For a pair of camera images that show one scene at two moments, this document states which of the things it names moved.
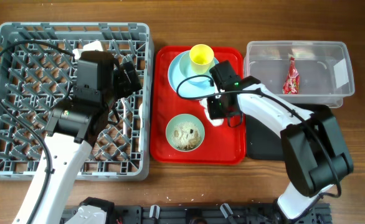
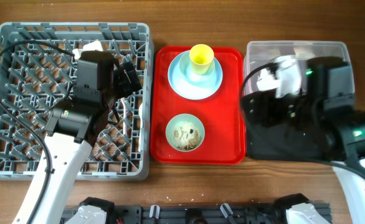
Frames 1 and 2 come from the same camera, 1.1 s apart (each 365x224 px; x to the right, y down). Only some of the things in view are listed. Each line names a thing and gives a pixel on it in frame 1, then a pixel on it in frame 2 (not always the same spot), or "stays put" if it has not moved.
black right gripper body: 217,107 → 304,108
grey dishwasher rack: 33,69 stays put
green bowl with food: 185,132 stays put
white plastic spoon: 140,112 stays put
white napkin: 204,102 → 288,80
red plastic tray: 221,145 stays put
